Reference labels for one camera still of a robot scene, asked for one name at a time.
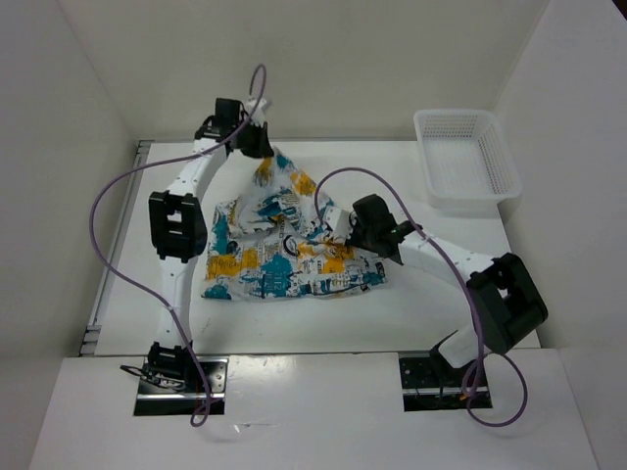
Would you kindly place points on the colourful printed shorts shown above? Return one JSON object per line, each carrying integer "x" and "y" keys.
{"x": 269, "y": 243}

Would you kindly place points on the aluminium table edge rail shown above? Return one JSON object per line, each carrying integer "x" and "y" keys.
{"x": 92, "y": 332}

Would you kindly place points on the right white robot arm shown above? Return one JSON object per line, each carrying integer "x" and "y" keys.
{"x": 506, "y": 306}

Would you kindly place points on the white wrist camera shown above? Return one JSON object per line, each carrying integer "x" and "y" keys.
{"x": 256, "y": 109}
{"x": 335, "y": 220}

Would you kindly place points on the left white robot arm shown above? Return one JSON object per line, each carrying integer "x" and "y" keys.
{"x": 179, "y": 232}

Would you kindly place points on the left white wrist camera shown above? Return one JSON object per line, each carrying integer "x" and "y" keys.
{"x": 256, "y": 109}

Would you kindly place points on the white plastic basket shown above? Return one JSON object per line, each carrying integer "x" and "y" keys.
{"x": 466, "y": 162}

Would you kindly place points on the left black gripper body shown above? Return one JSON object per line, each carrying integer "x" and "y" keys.
{"x": 249, "y": 140}

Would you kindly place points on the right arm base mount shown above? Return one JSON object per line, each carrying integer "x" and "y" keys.
{"x": 424, "y": 389}

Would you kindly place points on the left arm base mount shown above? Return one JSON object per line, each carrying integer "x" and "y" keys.
{"x": 159, "y": 395}

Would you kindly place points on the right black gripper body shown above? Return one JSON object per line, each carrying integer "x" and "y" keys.
{"x": 361, "y": 235}

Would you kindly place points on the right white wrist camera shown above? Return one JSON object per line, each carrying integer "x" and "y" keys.
{"x": 335, "y": 220}

